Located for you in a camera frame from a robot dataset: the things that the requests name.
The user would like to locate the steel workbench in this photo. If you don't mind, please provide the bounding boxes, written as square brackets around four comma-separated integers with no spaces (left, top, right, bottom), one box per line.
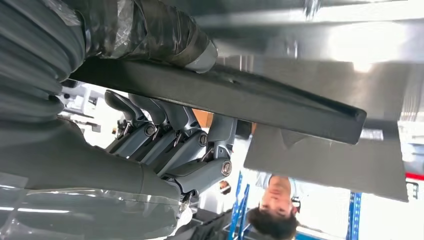
[216,57,424,203]

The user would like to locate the blue metal shelf rack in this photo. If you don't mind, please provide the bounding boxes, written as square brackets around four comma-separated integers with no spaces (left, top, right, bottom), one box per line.
[227,172,364,240]

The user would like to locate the cardboard box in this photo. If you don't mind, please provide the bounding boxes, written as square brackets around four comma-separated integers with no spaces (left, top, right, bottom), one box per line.
[193,109,215,129]

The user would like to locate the person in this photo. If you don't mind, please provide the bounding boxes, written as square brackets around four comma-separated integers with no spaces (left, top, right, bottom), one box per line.
[246,173,301,240]

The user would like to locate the stamped metal panel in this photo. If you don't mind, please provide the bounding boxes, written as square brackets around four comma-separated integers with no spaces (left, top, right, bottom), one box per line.
[195,0,424,65]

